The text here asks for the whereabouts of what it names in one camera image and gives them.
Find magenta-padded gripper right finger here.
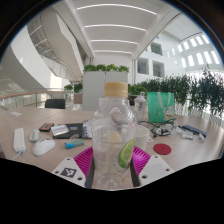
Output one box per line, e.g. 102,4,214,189
129,145,175,188

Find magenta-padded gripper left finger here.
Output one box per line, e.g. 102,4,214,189
51,146,95,188

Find clear bottle with yellow cap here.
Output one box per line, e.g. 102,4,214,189
90,81,138,191

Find flat round red coaster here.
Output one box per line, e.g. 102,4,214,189
153,143,172,156

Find blue and green tube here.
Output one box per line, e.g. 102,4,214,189
64,139,85,150

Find white computer mouse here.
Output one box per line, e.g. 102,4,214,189
32,138,57,157

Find white printed booklet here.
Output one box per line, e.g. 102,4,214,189
81,119,94,140

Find white flat packet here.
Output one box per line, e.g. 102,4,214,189
180,131,195,141

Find black and orange small case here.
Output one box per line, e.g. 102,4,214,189
38,122,55,133

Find small grey computer mouse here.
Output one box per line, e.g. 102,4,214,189
28,128,41,143

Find white power strip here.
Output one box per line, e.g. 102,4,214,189
12,127,27,160

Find green bag with cat print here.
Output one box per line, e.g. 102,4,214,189
146,91,176,124

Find clear plastic jar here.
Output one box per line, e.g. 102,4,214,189
133,92,148,122

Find black chair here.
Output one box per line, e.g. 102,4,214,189
44,98,67,110

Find potted green plant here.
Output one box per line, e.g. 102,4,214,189
63,82,84,105

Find wooden-topped glass railing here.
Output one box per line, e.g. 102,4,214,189
0,89,68,110

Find green hedge plants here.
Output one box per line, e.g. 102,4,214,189
128,68,224,118

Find white planter cabinet with plants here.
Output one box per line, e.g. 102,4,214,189
81,63,130,112

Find ceiling light strips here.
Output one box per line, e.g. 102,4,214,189
75,3,158,55

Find tangled black cables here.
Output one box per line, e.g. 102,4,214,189
138,118,181,138

